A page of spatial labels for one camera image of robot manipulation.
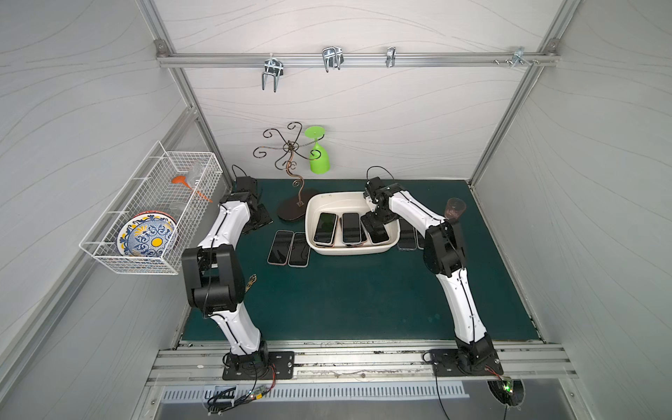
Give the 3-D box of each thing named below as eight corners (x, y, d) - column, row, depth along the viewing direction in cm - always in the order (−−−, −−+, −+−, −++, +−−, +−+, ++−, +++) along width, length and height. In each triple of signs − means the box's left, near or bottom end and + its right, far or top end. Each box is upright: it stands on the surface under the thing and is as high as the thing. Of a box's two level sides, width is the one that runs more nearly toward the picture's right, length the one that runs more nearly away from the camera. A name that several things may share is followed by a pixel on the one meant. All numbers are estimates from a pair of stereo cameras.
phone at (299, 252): (291, 267, 95) (288, 258, 90) (295, 235, 105) (293, 225, 99) (308, 267, 95) (307, 258, 90) (311, 235, 105) (310, 225, 99)
